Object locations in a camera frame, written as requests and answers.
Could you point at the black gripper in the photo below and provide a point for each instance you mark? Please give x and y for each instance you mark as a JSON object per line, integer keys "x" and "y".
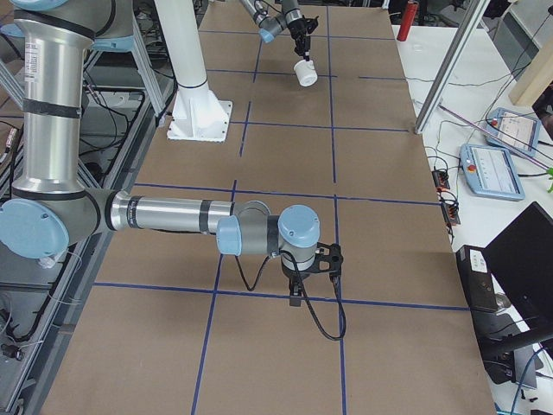
{"x": 298, "y": 30}
{"x": 295, "y": 275}

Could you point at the white smiley mug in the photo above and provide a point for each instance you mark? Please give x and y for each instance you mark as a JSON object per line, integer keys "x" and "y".
{"x": 305, "y": 73}

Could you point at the red cylinder bottle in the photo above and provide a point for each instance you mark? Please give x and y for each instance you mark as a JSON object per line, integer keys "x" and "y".
{"x": 408, "y": 17}

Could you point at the black usb hub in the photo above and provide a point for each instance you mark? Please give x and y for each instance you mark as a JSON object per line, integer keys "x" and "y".
{"x": 450, "y": 212}
{"x": 440, "y": 178}

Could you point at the black box device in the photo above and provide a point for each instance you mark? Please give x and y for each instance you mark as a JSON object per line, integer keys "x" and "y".
{"x": 477, "y": 282}

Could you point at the near teach pendant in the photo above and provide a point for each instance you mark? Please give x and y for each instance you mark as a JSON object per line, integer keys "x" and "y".
{"x": 489, "y": 172}

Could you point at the teach pendant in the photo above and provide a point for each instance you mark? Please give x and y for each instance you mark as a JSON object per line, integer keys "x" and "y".
{"x": 489, "y": 172}
{"x": 516, "y": 129}

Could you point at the black monitor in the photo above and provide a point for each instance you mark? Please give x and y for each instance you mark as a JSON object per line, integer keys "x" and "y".
{"x": 520, "y": 259}

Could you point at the far teach pendant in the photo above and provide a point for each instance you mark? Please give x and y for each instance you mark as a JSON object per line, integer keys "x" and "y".
{"x": 516, "y": 129}

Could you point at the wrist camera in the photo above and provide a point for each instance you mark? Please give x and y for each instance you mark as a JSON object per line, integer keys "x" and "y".
{"x": 329, "y": 260}
{"x": 311, "y": 24}

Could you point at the white pedestal base plate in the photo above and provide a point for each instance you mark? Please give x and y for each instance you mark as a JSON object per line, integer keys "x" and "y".
{"x": 198, "y": 115}

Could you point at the aluminium frame post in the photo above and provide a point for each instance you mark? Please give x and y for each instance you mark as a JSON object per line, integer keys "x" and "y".
{"x": 469, "y": 24}

